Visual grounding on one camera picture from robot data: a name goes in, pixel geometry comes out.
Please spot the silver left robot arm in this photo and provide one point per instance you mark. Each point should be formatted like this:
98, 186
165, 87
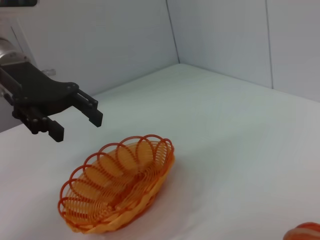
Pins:
10, 56

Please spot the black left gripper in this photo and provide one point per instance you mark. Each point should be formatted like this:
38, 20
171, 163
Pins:
37, 87

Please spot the orange striped toy shrimp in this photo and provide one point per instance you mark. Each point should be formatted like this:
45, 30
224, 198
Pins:
307, 232

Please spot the small clear plastic fitting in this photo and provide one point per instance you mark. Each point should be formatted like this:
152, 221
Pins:
48, 71

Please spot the orange woven plastic basket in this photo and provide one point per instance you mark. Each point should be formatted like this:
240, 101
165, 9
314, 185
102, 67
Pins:
140, 175

